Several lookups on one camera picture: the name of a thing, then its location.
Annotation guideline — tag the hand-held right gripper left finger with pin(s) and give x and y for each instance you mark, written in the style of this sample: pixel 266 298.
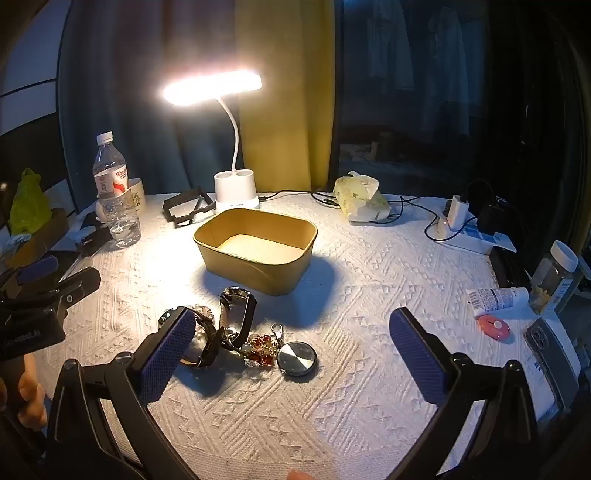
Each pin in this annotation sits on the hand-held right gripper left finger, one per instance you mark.
pixel 171 355

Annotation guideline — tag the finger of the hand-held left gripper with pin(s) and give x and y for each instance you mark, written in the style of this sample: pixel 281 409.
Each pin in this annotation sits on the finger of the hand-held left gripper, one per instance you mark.
pixel 39 272
pixel 78 286

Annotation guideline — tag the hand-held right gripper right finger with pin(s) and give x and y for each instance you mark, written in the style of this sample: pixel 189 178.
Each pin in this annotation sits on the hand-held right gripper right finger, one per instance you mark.
pixel 420 360

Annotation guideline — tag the gold bangle watch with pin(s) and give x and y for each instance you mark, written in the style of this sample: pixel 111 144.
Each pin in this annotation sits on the gold bangle watch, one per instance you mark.
pixel 207 346

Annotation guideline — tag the yellow oval tray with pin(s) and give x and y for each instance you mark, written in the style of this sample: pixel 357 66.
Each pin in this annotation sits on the yellow oval tray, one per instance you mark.
pixel 258 272

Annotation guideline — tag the person's left hand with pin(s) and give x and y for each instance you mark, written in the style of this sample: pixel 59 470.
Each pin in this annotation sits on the person's left hand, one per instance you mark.
pixel 27 397

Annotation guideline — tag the person's right hand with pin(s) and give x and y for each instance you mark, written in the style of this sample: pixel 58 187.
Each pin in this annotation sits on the person's right hand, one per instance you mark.
pixel 301 475

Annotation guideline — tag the brown cardboard box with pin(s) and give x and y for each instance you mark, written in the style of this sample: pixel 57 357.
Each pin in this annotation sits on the brown cardboard box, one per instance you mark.
pixel 41 237

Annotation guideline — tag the black clip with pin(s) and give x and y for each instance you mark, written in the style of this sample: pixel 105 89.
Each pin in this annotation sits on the black clip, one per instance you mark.
pixel 90 235

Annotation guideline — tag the green plastic bag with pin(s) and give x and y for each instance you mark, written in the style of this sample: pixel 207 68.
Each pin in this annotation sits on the green plastic bag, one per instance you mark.
pixel 30 207

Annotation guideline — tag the clear plastic water bottle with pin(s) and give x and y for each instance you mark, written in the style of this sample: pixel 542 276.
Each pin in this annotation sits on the clear plastic water bottle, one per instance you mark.
pixel 115 217

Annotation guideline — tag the pink round case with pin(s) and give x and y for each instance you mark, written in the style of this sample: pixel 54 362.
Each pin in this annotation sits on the pink round case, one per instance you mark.
pixel 494 328

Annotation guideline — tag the white knitted tablecloth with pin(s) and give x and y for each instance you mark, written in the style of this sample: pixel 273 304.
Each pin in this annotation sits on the white knitted tablecloth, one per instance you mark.
pixel 369 286

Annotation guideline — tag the white cream tube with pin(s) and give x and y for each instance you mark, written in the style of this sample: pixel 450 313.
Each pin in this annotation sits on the white cream tube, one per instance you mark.
pixel 496 300

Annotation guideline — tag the white printed mug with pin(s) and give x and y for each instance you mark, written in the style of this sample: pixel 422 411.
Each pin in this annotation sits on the white printed mug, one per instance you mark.
pixel 137 198

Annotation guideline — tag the black ribbed case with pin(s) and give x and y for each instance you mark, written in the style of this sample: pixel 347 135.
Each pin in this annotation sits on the black ribbed case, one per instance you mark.
pixel 508 267

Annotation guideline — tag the phone in clear case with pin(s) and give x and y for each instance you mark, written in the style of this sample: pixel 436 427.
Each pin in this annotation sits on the phone in clear case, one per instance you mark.
pixel 551 364

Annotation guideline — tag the white charger and power strip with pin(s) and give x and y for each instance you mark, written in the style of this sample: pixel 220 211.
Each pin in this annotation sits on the white charger and power strip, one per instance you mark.
pixel 480 237

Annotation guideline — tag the clear jar white lid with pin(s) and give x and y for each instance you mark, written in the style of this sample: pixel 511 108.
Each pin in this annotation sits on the clear jar white lid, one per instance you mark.
pixel 549 281

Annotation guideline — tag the white charger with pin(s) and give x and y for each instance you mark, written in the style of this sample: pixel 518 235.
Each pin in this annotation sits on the white charger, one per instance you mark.
pixel 456 210

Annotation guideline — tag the black power adapter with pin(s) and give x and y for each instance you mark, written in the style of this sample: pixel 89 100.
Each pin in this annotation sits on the black power adapter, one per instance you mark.
pixel 494 214

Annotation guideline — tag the blue curtain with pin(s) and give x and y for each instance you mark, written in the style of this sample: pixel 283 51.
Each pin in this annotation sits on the blue curtain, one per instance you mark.
pixel 138 129

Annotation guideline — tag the yellow tissue pack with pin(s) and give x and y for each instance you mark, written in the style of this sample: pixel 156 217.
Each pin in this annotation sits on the yellow tissue pack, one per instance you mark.
pixel 360 198

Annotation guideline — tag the white desk lamp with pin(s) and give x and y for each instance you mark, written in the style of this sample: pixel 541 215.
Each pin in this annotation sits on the white desk lamp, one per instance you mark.
pixel 235 189

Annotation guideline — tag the yellow curtain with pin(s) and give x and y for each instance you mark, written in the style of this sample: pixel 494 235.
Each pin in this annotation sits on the yellow curtain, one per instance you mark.
pixel 286 115

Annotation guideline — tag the dark glass window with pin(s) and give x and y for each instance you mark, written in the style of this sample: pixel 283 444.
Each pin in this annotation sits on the dark glass window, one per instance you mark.
pixel 438 92

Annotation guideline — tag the black plastic frame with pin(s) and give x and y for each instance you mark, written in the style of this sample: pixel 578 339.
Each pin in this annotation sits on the black plastic frame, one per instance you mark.
pixel 171 216

